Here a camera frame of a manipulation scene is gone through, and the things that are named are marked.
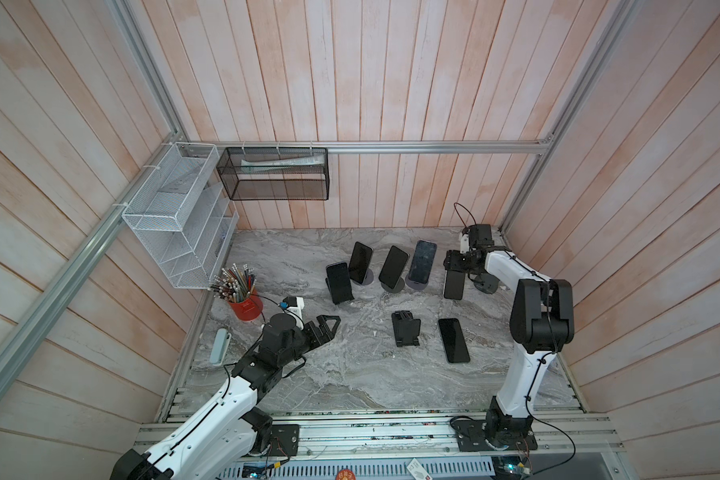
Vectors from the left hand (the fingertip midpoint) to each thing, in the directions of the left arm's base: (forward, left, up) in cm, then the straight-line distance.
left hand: (332, 330), depth 79 cm
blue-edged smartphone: (+20, -1, -7) cm, 21 cm away
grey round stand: (+27, -12, -14) cm, 33 cm away
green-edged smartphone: (+4, -38, -16) cm, 41 cm away
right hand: (+29, -41, -6) cm, 51 cm away
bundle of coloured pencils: (+11, +28, +6) cm, 30 cm away
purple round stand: (+22, -28, -11) cm, 37 cm away
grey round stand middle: (+20, -21, -9) cm, 30 cm away
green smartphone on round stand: (+31, -9, -7) cm, 33 cm away
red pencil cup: (+10, +27, -6) cm, 29 cm away
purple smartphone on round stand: (+26, -29, -3) cm, 39 cm away
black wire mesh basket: (+55, +23, +11) cm, 61 cm away
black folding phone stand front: (+4, -22, -7) cm, 23 cm away
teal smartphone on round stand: (+24, -19, -3) cm, 31 cm away
